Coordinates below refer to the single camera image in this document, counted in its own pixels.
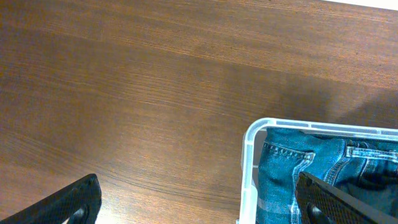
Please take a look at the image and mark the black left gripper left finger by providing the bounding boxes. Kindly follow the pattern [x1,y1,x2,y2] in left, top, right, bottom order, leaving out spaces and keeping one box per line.
[1,174,101,224]

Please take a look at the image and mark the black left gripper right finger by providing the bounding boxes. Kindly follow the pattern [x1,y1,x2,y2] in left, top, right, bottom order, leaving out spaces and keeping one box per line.
[295,172,397,224]

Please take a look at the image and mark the dark blue jeans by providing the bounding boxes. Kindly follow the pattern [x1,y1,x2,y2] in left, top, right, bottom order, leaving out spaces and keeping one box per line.
[256,128,397,223]

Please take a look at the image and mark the clear plastic storage bin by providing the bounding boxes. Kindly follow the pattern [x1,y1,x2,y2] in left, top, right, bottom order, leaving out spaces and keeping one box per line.
[237,118,397,223]

